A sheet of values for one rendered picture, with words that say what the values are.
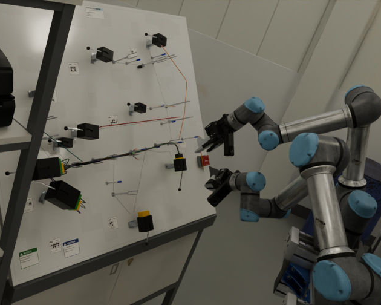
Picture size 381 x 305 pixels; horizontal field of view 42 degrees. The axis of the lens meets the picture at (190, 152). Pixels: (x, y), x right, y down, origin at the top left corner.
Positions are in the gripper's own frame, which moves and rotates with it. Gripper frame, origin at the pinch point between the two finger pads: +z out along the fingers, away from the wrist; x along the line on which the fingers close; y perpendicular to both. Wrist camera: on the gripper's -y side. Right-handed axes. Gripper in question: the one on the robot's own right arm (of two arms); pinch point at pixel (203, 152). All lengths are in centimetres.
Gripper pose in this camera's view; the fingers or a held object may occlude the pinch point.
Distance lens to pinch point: 220.9
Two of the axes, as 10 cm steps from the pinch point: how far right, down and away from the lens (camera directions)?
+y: -4.4, -8.5, 2.8
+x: -6.2, 0.6, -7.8
